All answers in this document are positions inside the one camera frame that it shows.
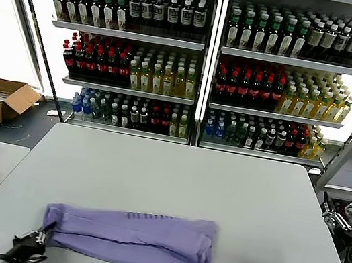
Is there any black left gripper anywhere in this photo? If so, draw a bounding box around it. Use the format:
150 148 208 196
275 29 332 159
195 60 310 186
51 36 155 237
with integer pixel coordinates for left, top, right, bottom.
8 217 58 263

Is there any purple t-shirt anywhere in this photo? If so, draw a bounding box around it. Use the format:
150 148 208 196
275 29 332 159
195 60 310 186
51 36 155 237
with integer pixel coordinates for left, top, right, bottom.
38 192 225 263

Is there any small yellow tea bottle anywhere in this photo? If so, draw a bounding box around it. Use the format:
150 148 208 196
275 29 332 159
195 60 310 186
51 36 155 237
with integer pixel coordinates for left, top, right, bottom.
167 112 181 138
312 137 330 162
177 114 191 140
302 136 319 160

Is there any small red cap cola bottle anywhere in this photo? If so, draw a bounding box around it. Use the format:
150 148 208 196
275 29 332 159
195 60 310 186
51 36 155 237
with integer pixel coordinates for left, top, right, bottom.
284 129 300 156
147 105 163 134
157 107 172 136
294 129 310 158

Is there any small dark drink bottle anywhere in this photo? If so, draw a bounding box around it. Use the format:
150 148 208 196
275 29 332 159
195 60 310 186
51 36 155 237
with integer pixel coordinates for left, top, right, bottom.
137 106 151 132
118 104 133 128
244 126 259 150
128 105 142 130
253 127 269 152
108 102 123 127
273 129 289 154
263 128 279 153

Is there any small blue drink bottle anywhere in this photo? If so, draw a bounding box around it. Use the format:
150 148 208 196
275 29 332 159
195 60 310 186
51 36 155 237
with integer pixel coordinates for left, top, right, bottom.
80 95 96 117
70 95 85 115
202 118 217 142
212 120 228 144

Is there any metal drinks shelf unit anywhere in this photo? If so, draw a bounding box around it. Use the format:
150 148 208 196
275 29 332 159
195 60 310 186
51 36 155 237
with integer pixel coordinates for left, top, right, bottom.
198 0 352 175
11 0 220 146

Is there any dark bottle beige label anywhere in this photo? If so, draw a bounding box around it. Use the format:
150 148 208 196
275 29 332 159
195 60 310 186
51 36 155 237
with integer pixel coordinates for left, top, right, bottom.
304 20 326 62
317 23 339 64

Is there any dark bottle white label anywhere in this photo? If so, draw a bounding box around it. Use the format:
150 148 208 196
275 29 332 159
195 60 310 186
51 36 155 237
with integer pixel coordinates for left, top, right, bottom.
176 0 197 41
124 0 143 32
136 0 156 34
189 0 210 44
163 0 183 39
148 0 168 36

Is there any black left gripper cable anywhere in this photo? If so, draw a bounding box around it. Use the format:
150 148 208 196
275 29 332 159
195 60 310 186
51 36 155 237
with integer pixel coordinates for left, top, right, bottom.
24 250 46 263

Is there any black slanted frame pole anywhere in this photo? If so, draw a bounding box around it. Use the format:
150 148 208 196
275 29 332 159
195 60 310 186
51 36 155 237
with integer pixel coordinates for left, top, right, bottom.
0 0 86 122

